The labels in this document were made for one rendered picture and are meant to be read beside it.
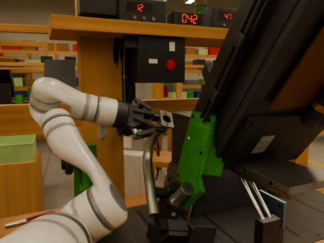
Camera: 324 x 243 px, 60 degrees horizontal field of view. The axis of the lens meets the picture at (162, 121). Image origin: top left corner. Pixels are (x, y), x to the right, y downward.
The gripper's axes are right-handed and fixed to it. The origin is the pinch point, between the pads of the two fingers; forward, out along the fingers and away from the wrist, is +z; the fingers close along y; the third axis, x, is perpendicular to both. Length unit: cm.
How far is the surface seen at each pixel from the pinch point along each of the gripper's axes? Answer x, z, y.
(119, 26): -8.7, -15.3, 26.4
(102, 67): 8.4, -15.1, 25.8
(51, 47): 444, -22, 536
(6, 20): 618, -168, 810
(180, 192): 1.5, 4.5, -20.0
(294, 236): 3, 43, -30
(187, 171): 1.9, 8.0, -13.3
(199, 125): -7.4, 8.0, -4.0
